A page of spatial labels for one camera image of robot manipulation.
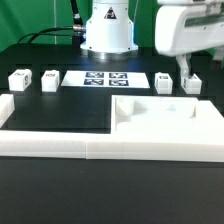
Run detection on white square table top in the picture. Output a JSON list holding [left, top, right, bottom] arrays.
[[111, 95, 224, 135]]

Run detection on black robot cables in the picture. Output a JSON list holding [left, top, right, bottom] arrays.
[[17, 0, 88, 45]]

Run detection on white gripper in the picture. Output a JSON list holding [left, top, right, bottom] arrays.
[[155, 5, 224, 79]]

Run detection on white U-shaped fence wall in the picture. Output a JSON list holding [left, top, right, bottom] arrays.
[[0, 94, 224, 162]]

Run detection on white sheet with AprilTags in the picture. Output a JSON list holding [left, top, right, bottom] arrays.
[[61, 71, 150, 89]]

